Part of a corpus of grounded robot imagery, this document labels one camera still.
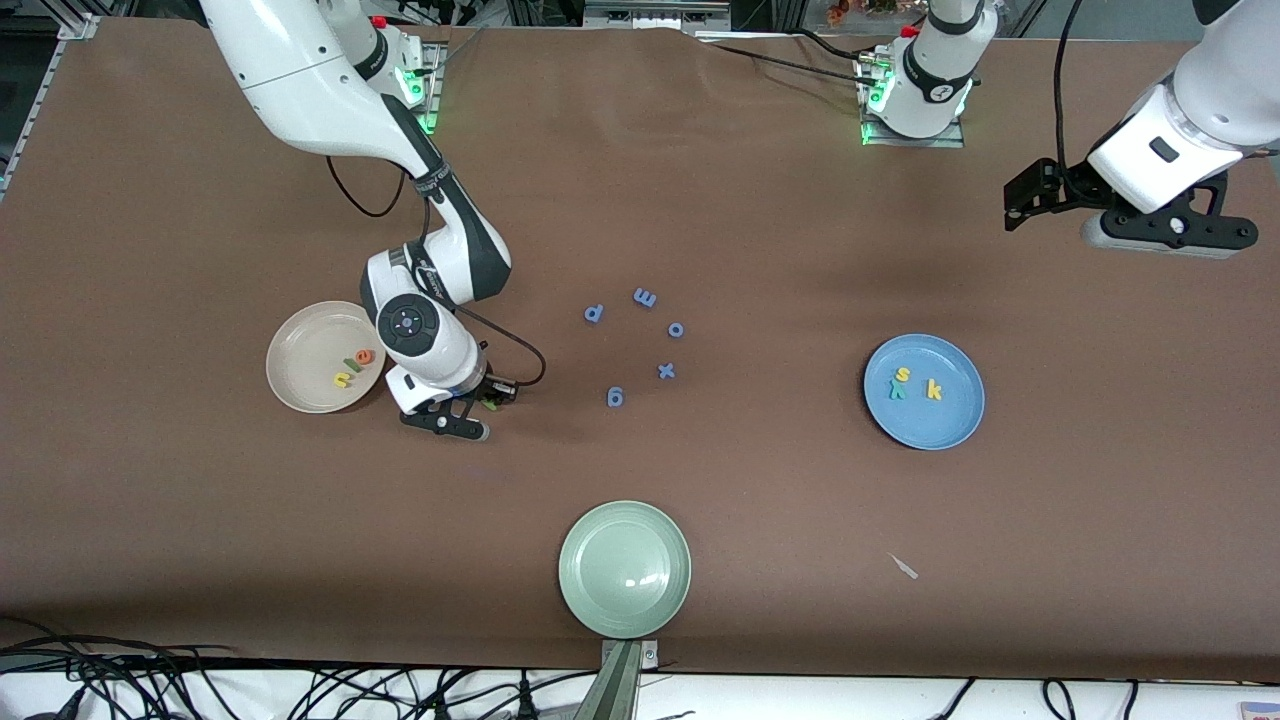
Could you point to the black aluminium frame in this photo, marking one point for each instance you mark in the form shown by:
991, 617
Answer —
650, 12

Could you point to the orange flowers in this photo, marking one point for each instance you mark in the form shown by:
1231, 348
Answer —
840, 12

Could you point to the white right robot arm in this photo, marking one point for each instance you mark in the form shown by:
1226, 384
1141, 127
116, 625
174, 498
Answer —
300, 80

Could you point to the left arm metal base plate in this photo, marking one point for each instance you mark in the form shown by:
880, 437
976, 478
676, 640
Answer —
930, 142

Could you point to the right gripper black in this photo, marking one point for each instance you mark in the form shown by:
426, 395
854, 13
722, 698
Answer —
481, 387

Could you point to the white tape scrap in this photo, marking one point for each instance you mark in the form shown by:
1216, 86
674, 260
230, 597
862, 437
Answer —
904, 567

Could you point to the aluminium frame rail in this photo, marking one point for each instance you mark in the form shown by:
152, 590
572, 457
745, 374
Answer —
75, 25

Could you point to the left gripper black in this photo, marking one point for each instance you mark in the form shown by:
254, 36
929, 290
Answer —
1072, 184

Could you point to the grey metal bracket post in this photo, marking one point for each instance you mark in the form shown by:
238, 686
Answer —
618, 690

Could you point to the blue foam letter m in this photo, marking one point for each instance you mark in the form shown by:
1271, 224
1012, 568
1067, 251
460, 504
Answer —
645, 297

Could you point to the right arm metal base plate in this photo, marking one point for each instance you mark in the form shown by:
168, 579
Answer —
435, 90

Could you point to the brown table cover sheet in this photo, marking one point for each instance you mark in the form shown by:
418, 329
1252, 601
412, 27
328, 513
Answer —
640, 200

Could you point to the mint green plate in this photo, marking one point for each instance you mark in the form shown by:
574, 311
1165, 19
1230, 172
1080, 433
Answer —
625, 570

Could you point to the blue foam letter d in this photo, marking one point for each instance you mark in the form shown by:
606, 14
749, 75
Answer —
594, 314

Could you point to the beige brown plate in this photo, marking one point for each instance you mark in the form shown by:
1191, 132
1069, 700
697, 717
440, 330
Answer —
305, 355

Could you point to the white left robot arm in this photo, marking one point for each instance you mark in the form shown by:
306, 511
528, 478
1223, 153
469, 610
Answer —
935, 70

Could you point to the blue plate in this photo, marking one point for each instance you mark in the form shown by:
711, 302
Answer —
940, 420

